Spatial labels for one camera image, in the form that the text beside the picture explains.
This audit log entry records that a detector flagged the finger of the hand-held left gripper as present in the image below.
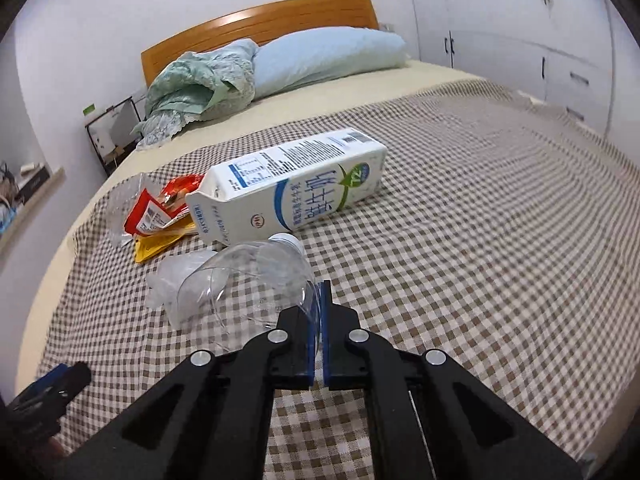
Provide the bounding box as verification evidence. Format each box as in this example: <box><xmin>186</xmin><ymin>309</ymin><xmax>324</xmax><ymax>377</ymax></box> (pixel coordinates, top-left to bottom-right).
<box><xmin>12</xmin><ymin>361</ymin><xmax>93</xmax><ymax>411</ymax></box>

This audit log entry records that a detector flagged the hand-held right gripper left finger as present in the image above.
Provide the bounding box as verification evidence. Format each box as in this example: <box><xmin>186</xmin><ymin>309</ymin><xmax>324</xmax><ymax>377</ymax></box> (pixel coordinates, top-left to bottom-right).
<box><xmin>52</xmin><ymin>282</ymin><xmax>321</xmax><ymax>480</ymax></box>

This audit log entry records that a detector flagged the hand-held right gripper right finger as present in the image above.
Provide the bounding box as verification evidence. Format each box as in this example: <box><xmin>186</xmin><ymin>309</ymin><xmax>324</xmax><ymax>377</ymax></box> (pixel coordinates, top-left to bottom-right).
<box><xmin>321</xmin><ymin>280</ymin><xmax>583</xmax><ymax>480</ymax></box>

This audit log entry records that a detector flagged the clear plastic bottle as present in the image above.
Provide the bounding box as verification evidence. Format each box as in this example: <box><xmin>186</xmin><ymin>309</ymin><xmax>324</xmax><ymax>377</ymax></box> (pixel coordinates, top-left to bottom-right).
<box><xmin>172</xmin><ymin>234</ymin><xmax>321</xmax><ymax>356</ymax></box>

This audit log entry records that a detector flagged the white and blue milk carton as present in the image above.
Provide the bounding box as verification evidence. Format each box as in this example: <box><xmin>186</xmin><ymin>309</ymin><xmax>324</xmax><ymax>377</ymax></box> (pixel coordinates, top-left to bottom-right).
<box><xmin>185</xmin><ymin>129</ymin><xmax>388</xmax><ymax>251</ymax></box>

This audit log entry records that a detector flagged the yellow snack wrapper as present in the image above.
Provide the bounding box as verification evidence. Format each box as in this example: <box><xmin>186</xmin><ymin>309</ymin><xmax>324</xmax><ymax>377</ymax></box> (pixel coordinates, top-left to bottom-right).
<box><xmin>134</xmin><ymin>220</ymin><xmax>198</xmax><ymax>264</ymax></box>

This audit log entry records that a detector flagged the red snack wrapper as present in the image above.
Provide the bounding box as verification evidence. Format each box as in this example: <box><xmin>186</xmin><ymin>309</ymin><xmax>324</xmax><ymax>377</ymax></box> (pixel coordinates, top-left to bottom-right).
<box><xmin>125</xmin><ymin>187</ymin><xmax>176</xmax><ymax>237</ymax></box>

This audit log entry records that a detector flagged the crumpled translucent plastic wrap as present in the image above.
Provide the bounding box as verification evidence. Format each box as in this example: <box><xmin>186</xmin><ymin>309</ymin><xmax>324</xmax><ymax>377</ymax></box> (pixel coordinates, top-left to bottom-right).
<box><xmin>145</xmin><ymin>251</ymin><xmax>221</xmax><ymax>331</ymax></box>

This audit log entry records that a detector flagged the wooden windowsill ledge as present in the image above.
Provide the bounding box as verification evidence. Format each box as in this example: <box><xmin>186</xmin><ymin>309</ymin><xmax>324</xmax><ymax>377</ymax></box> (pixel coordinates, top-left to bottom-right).
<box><xmin>0</xmin><ymin>166</ymin><xmax>66</xmax><ymax>258</ymax></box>

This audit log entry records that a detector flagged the brown checkered blanket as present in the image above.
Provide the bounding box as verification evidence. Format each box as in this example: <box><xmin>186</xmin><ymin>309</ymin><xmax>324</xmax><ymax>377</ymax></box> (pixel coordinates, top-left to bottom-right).
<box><xmin>15</xmin><ymin>79</ymin><xmax>640</xmax><ymax>480</ymax></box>

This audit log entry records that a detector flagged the clear plastic bag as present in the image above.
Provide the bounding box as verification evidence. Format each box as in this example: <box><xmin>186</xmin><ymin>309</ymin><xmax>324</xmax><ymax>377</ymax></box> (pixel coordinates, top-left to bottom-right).
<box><xmin>107</xmin><ymin>172</ymin><xmax>151</xmax><ymax>248</ymax></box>

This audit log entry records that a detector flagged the orange-red snack packet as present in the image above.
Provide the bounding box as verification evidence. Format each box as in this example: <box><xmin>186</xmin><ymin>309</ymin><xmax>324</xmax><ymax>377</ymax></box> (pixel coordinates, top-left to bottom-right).
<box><xmin>159</xmin><ymin>174</ymin><xmax>207</xmax><ymax>216</ymax></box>

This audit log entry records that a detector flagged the dark box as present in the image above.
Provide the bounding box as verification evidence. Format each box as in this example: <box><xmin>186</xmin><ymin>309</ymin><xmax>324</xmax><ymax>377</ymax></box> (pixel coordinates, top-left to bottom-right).
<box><xmin>19</xmin><ymin>162</ymin><xmax>52</xmax><ymax>197</ymax></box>

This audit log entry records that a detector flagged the green lace-trimmed quilt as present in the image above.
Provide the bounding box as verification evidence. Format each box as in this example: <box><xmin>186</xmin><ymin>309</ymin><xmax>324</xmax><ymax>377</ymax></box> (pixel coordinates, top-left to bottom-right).
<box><xmin>131</xmin><ymin>39</ymin><xmax>261</xmax><ymax>151</ymax></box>

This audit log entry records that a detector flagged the light blue pillow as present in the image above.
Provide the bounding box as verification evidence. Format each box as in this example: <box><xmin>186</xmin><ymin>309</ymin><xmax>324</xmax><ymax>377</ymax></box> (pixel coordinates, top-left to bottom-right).
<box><xmin>252</xmin><ymin>27</ymin><xmax>408</xmax><ymax>100</ymax></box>

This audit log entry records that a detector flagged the white wardrobe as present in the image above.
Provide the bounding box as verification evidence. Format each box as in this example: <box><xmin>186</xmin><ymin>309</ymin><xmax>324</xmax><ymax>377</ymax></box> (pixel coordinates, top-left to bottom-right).
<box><xmin>404</xmin><ymin>0</ymin><xmax>618</xmax><ymax>136</ymax></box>

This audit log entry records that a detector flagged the wooden bed frame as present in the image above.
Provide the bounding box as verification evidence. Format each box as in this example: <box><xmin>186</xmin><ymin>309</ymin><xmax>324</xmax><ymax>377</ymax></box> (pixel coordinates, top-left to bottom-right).
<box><xmin>141</xmin><ymin>0</ymin><xmax>379</xmax><ymax>86</ymax></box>

